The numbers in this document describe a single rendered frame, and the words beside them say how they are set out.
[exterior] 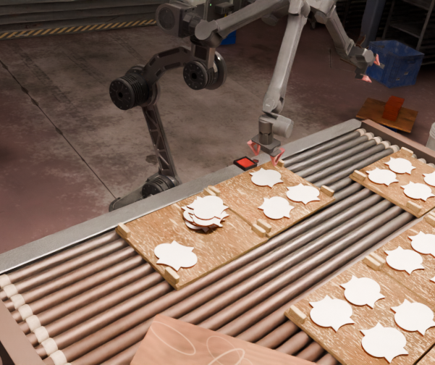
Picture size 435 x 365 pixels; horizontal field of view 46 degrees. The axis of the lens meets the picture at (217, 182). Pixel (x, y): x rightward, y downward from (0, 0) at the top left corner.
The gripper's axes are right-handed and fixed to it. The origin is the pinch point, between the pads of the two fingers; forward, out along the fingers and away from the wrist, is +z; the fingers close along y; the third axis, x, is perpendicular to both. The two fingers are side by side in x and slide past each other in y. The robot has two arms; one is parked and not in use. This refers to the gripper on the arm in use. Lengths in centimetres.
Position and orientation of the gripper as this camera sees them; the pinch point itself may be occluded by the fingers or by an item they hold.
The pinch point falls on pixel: (265, 158)
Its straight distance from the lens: 206.3
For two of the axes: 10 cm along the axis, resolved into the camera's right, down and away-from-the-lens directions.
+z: 0.6, 7.4, 6.7
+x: 7.2, -5.0, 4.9
